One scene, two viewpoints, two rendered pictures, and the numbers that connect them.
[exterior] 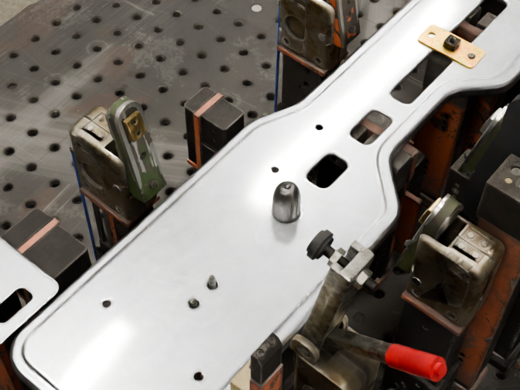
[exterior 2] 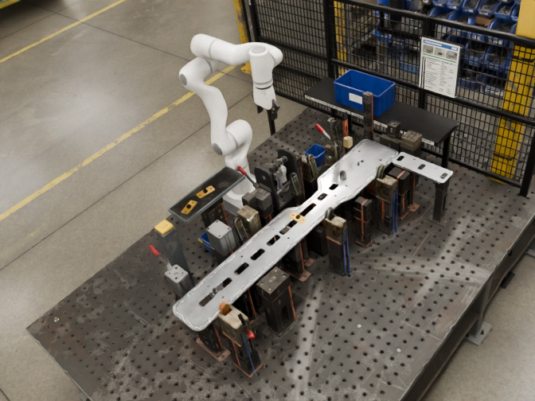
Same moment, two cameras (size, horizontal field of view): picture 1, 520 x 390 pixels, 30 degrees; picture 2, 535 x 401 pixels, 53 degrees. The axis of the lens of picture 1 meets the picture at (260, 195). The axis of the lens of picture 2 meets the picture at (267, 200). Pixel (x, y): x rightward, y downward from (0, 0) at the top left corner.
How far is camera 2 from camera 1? 2.77 m
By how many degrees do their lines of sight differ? 83
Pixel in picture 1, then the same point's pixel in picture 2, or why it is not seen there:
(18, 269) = (401, 163)
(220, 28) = (372, 315)
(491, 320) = not seen: hidden behind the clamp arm
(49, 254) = (396, 171)
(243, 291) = (351, 163)
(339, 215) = (330, 177)
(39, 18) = (447, 317)
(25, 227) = (404, 176)
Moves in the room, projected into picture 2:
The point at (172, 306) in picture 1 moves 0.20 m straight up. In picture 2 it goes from (366, 160) to (365, 128)
